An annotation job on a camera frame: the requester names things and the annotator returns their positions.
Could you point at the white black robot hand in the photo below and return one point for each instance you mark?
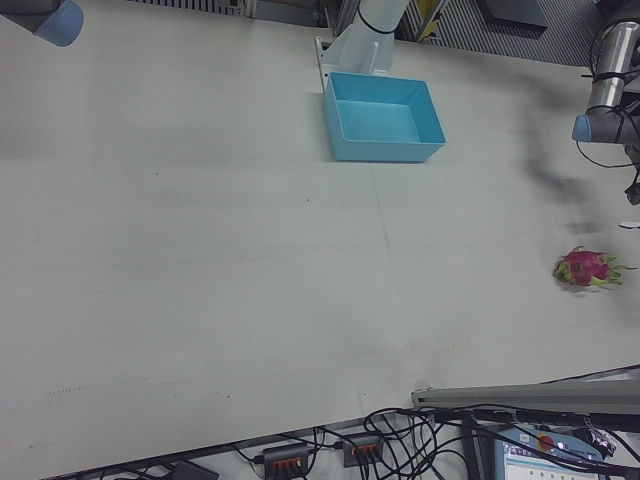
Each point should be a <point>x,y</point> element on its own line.
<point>631,225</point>

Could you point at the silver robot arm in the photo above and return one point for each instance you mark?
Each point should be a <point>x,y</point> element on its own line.
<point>607,65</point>

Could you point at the pink dragon fruit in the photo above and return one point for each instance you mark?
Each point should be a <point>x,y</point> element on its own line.
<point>582,267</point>

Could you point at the grey aluminium profile bar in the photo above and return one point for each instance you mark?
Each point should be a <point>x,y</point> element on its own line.
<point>500,397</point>

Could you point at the dark grey box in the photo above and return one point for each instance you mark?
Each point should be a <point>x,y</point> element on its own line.
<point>512,15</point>

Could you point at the teach pendant with screen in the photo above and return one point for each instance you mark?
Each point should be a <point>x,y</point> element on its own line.
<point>530,460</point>

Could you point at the light blue plastic box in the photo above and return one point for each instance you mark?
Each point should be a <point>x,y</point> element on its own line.
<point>380,120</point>

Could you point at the grey USB hub orange ports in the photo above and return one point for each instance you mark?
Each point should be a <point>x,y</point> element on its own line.
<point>285,456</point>
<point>362,446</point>

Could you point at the flat black device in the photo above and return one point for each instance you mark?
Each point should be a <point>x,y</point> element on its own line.
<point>192,471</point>

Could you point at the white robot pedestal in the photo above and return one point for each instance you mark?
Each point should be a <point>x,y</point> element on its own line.
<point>370,30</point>

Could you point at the white metal bracket plate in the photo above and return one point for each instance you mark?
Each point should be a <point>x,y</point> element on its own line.
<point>320,65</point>

